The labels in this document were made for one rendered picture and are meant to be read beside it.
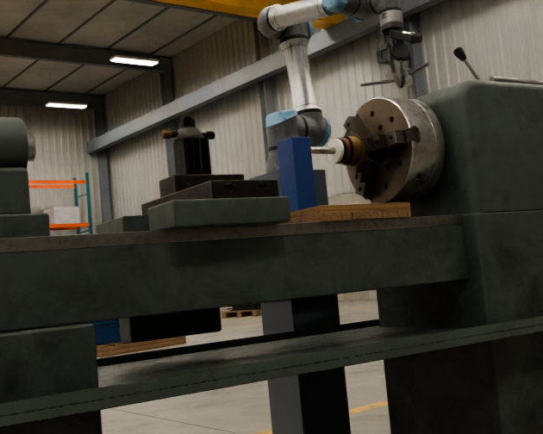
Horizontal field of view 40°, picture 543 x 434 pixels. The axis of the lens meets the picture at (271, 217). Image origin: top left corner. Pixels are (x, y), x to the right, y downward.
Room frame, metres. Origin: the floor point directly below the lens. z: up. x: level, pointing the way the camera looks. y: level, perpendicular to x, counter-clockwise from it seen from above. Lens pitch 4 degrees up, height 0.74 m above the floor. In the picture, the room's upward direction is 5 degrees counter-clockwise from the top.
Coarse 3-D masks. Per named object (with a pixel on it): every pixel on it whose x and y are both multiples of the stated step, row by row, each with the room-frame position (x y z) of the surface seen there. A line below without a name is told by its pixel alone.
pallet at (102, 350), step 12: (96, 324) 8.65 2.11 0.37; (108, 324) 8.77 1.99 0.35; (96, 336) 8.67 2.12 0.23; (108, 336) 8.78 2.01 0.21; (120, 336) 8.90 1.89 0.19; (96, 348) 8.55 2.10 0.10; (108, 348) 8.53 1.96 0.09; (120, 348) 8.65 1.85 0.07; (132, 348) 8.76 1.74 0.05; (144, 348) 8.88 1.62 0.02; (156, 348) 9.00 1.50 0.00
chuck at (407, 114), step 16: (368, 112) 2.23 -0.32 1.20; (384, 112) 2.17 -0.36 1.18; (400, 112) 2.11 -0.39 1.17; (416, 112) 2.13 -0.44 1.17; (368, 128) 2.24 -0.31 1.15; (384, 128) 2.17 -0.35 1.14; (400, 128) 2.12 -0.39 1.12; (416, 128) 2.11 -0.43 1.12; (432, 128) 2.13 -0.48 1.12; (416, 144) 2.09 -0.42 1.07; (432, 144) 2.12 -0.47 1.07; (384, 160) 2.19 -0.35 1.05; (400, 160) 2.13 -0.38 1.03; (416, 160) 2.10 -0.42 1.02; (432, 160) 2.13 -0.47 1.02; (352, 176) 2.32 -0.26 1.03; (384, 176) 2.19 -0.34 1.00; (400, 176) 2.13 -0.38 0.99; (384, 192) 2.20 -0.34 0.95; (400, 192) 2.15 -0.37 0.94; (416, 192) 2.18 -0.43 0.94
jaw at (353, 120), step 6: (348, 120) 2.25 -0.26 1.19; (354, 120) 2.25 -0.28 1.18; (360, 120) 2.26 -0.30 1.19; (348, 126) 2.26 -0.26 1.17; (354, 126) 2.22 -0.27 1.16; (360, 126) 2.24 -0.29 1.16; (348, 132) 2.19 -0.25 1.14; (354, 132) 2.20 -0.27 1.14; (360, 132) 2.21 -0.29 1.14; (366, 132) 2.23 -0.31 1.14
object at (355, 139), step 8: (344, 136) 2.15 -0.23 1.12; (352, 136) 2.15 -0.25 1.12; (344, 144) 2.11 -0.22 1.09; (352, 144) 2.12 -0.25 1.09; (360, 144) 2.13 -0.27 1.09; (344, 152) 2.11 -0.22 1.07; (352, 152) 2.13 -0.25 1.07; (360, 152) 2.13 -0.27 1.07; (344, 160) 2.13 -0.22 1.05; (352, 160) 2.13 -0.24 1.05; (360, 160) 2.14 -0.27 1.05
